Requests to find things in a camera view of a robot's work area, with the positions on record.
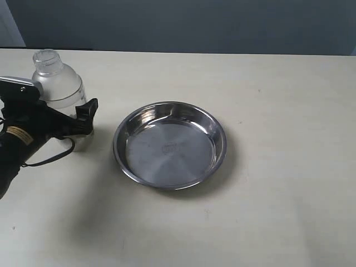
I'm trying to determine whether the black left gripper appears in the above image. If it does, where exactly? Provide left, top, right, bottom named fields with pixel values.
left=1, top=97, right=98, bottom=163

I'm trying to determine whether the clear plastic shaker bottle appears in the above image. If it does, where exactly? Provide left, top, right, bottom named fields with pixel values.
left=31, top=48, right=95, bottom=153

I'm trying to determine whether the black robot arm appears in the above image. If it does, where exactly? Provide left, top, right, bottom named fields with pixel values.
left=1, top=98, right=98, bottom=196

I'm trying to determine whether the round stainless steel pan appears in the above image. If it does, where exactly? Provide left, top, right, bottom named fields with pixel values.
left=112, top=101, right=227, bottom=190

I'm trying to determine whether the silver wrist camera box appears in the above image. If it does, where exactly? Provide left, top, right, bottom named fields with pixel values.
left=1, top=76, right=43, bottom=102

